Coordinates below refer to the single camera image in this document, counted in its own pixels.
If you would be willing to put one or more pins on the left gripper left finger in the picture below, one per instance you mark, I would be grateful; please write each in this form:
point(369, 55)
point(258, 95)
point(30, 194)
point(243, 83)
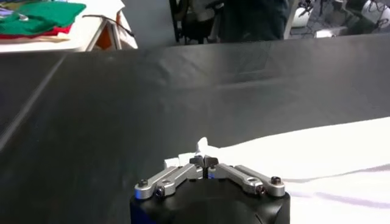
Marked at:
point(176, 175)

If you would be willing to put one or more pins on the black office chair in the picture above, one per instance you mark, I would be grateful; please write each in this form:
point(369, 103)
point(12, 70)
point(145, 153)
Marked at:
point(195, 27)

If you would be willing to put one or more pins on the white cloth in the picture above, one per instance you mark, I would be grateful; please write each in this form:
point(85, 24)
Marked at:
point(97, 7)

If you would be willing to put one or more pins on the white t-shirt with pink print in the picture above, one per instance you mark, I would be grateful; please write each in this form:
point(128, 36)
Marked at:
point(304, 158)

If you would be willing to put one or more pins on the green folded t-shirt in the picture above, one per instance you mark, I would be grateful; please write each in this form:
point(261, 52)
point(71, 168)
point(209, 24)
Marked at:
point(45, 15)

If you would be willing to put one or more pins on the white side table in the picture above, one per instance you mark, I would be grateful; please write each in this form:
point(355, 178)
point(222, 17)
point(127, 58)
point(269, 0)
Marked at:
point(82, 39)

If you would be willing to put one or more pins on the red folded garment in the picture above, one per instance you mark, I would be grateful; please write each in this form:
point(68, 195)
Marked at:
point(58, 31)

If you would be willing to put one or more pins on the white standing desk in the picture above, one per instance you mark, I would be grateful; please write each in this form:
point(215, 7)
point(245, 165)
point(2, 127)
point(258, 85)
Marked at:
point(291, 18)

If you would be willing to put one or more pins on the standing person in black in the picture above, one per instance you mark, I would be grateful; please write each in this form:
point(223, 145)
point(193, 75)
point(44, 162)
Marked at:
point(253, 21)

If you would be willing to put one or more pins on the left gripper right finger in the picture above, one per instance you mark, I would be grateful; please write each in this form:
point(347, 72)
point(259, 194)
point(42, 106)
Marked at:
point(237, 175)

